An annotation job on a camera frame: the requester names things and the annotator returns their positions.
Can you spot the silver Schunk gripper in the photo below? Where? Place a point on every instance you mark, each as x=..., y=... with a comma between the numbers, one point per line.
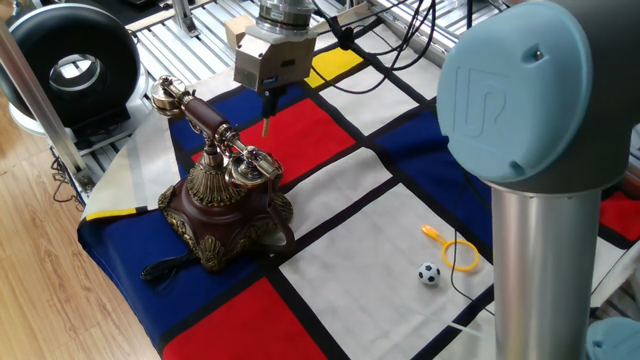
x=270, y=67

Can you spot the small toy soccer ball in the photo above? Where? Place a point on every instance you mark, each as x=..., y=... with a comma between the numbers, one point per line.
x=429, y=273

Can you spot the colour block patterned tablecloth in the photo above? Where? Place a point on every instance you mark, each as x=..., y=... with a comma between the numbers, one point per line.
x=350, y=235

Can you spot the aluminium frame post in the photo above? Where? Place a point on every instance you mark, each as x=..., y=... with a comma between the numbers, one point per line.
x=45, y=115

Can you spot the silver force torque sensor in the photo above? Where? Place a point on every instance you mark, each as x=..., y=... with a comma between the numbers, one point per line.
x=282, y=15

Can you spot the antique brown brass phone base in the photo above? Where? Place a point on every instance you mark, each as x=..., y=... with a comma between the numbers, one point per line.
x=220, y=225

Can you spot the black round fan white base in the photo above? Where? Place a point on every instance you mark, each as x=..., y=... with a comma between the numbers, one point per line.
x=30, y=50

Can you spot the white gripper adapter plate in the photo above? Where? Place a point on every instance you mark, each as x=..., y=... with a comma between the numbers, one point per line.
x=272, y=39

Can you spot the wooden cube block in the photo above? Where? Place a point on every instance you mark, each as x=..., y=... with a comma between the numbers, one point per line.
x=235, y=30

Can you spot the thin wooden stick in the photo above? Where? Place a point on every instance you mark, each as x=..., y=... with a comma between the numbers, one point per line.
x=266, y=128

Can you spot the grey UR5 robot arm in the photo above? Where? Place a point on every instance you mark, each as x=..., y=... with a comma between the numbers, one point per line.
x=525, y=100

